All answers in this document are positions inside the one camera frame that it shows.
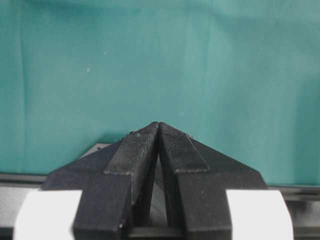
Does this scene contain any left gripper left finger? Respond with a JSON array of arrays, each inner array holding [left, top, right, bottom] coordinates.
[[41, 122, 159, 240]]

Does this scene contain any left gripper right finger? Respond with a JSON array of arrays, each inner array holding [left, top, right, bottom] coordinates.
[[158, 122, 268, 240]]

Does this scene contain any green table cloth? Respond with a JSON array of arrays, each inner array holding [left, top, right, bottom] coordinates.
[[0, 0, 320, 185]]

